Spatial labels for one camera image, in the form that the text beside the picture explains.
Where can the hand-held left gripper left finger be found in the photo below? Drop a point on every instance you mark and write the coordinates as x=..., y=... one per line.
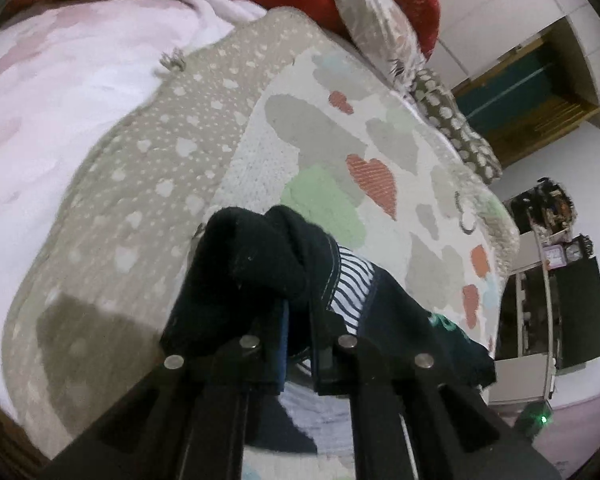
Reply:
x=279, y=355

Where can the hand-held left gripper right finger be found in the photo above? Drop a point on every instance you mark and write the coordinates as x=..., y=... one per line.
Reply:
x=325, y=360

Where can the black pants with striped lining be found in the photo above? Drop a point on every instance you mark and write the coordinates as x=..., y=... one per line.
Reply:
x=260, y=265

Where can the heart print quilt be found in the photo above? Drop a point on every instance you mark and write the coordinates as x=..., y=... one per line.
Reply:
x=260, y=160

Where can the white shelf rack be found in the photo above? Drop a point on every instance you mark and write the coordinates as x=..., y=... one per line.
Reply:
x=530, y=320

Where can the green lit device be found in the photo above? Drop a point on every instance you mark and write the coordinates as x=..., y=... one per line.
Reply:
x=535, y=419

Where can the black cabinet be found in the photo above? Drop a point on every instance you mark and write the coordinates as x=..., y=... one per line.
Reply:
x=577, y=310

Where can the small clock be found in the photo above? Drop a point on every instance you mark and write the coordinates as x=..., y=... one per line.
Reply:
x=573, y=252

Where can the dotted grey pillow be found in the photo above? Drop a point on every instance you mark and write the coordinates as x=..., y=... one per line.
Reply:
x=452, y=120

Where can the pink fleece blanket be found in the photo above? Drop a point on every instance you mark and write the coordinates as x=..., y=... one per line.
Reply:
x=45, y=125

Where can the wooden shelf niche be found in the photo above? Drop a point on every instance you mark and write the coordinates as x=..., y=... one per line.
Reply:
x=530, y=100

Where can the leaf print pillow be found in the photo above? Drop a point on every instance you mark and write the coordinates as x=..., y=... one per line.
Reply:
x=375, y=25

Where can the white wardrobe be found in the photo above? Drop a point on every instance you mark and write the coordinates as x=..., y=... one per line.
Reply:
x=510, y=5

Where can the pink picture frame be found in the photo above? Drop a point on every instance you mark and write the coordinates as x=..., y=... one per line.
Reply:
x=554, y=256

